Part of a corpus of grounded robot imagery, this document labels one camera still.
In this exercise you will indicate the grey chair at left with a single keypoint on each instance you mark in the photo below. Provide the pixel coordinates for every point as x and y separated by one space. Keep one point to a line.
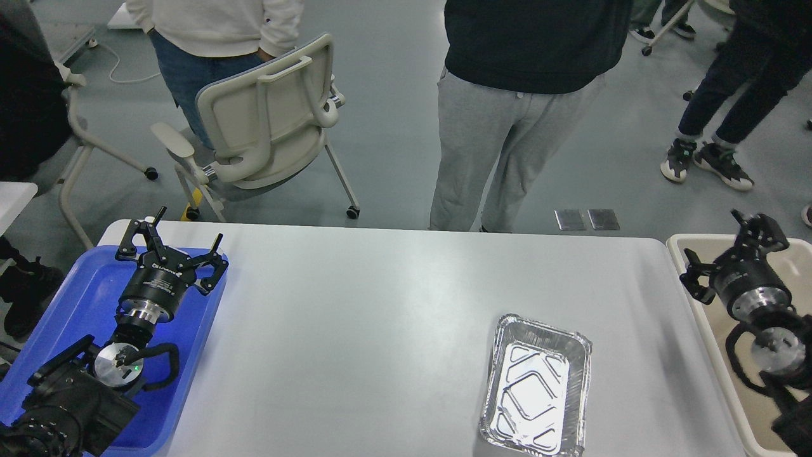
65 167

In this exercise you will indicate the aluminium foil tray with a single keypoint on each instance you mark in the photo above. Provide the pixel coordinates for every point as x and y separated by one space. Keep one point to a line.
539 379

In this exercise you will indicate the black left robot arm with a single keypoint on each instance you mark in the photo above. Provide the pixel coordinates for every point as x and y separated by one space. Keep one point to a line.
107 369

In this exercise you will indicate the person in grey sweatpants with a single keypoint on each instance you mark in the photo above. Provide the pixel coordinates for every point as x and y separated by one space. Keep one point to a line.
517 78

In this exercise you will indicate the floor socket plate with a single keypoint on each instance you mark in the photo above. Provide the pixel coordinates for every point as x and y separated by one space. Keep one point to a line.
570 220
603 219

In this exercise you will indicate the white chair top right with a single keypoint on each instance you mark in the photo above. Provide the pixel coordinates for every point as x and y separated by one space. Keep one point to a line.
718 11

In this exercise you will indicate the white side table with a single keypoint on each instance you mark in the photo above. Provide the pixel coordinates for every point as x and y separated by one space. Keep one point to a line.
15 196

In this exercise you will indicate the floor socket plate left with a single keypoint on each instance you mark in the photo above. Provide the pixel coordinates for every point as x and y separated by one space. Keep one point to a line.
570 220

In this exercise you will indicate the person in cream sweater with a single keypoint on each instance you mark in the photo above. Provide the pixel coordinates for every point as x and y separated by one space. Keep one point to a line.
201 42

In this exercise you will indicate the person in black trousers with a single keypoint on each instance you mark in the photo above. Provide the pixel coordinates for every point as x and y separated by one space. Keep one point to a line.
766 55

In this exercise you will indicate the person in black at left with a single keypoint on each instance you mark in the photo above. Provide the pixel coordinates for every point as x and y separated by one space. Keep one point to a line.
34 127

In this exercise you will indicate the blue plastic tray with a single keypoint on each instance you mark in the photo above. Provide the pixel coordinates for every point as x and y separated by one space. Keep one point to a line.
85 305

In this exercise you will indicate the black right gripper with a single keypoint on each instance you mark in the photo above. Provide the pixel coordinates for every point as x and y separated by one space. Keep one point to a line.
743 282

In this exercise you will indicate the floor socket plate right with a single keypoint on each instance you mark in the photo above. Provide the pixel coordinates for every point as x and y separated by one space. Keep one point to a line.
603 219

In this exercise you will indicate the beige office chair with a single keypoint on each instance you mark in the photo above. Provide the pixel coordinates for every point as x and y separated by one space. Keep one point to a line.
266 126

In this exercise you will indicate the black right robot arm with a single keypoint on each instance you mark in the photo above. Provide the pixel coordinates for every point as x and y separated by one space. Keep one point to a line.
769 346

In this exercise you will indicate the person with black sneakers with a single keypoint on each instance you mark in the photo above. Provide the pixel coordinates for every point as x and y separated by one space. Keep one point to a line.
642 15

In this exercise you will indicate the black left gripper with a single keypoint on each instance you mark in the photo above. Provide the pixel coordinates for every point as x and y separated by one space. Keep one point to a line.
157 285

